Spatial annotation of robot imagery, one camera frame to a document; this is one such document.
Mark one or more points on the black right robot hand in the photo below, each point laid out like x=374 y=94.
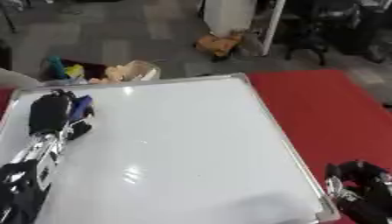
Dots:
x=368 y=189

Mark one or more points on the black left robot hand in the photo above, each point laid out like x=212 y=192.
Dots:
x=48 y=113

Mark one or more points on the blue whiteboard brush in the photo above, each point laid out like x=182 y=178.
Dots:
x=81 y=105

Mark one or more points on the teal toy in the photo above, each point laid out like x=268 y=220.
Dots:
x=57 y=67

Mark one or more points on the white rounded object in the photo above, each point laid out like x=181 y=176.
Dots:
x=16 y=78

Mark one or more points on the yellow toy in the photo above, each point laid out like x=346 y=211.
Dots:
x=74 y=71

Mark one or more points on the dark box of toys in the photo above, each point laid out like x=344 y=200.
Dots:
x=86 y=73

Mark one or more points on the beige soft toy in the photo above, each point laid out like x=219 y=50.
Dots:
x=112 y=74

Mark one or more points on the clear plastic bag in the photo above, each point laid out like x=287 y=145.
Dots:
x=144 y=70

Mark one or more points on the black chair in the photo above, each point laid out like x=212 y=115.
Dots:
x=331 y=26

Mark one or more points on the orange brown bag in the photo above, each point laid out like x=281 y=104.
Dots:
x=218 y=44

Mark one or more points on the white pole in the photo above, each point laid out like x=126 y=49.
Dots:
x=272 y=26

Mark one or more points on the white whiteboard with silver frame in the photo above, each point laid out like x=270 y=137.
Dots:
x=184 y=151

